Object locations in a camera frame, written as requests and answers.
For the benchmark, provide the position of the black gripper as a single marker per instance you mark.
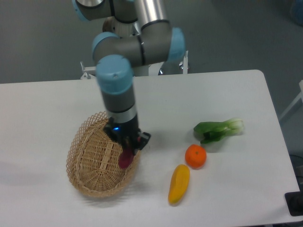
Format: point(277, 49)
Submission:
point(127, 134)

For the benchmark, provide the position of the purple sweet potato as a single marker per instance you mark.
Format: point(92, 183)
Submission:
point(126, 158)

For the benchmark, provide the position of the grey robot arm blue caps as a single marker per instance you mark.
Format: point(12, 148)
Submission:
point(114, 72)

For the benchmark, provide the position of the woven wicker basket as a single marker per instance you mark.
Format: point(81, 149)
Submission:
point(92, 161)

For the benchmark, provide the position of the yellow corn cob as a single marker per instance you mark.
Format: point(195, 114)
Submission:
point(179, 184)

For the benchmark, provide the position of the orange mandarin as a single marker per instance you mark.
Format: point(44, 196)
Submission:
point(195, 156)

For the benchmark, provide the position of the green bok choy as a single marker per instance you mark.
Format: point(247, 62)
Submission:
point(216, 131)

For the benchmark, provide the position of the black box at table edge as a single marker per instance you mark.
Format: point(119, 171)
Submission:
point(294, 202)

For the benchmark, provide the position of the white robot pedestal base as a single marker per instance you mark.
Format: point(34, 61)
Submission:
point(154, 69)

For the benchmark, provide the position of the white frame at right edge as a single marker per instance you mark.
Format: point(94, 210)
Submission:
point(294, 106)

